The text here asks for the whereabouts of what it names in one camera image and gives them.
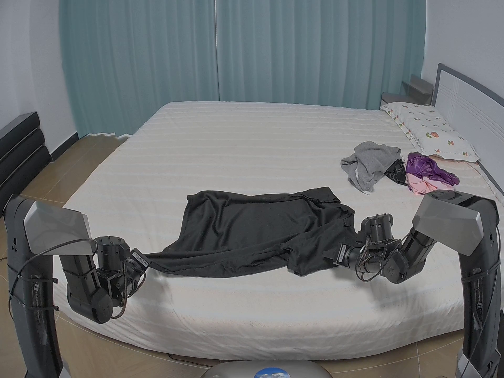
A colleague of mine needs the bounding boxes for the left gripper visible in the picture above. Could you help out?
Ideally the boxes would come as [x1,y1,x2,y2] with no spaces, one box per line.
[120,248,150,290]

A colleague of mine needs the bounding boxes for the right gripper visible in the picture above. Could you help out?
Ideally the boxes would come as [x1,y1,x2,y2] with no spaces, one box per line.
[323,243,369,272]

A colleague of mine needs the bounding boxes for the black T-shirt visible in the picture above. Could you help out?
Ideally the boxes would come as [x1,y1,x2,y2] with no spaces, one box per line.
[144,187,365,279]

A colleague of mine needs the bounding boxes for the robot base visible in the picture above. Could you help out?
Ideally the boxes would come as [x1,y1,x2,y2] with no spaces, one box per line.
[201,360,329,378]

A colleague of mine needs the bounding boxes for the bed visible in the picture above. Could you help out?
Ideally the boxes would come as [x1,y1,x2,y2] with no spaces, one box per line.
[55,63,504,369]

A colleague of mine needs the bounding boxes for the black shiny garment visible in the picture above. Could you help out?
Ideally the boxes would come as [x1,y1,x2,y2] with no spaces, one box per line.
[384,158,410,186]

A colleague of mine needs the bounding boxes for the pink garment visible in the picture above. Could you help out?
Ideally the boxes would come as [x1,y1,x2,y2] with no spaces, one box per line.
[406,174,455,195]

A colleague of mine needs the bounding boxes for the grey garment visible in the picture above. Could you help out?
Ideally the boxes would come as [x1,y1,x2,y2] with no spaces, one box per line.
[340,140,402,194]

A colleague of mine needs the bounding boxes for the purple garment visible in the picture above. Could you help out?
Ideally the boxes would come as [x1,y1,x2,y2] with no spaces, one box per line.
[406,152,460,186]

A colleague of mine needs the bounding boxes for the white printed pillow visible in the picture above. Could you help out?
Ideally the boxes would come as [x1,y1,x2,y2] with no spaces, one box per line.
[380,102,480,164]

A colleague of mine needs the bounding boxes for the black chest of drawers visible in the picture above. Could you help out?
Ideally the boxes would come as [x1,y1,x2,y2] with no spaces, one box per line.
[0,111,52,202]

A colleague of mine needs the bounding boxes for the grey bedside table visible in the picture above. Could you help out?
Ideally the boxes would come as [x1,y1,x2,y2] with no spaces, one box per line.
[381,74,434,105]

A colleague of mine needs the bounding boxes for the blue-green curtain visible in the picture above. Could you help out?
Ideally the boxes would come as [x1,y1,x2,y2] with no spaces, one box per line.
[216,0,428,111]
[59,0,219,138]

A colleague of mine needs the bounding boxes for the black cable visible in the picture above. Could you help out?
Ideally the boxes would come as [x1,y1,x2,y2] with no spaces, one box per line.
[9,239,98,310]

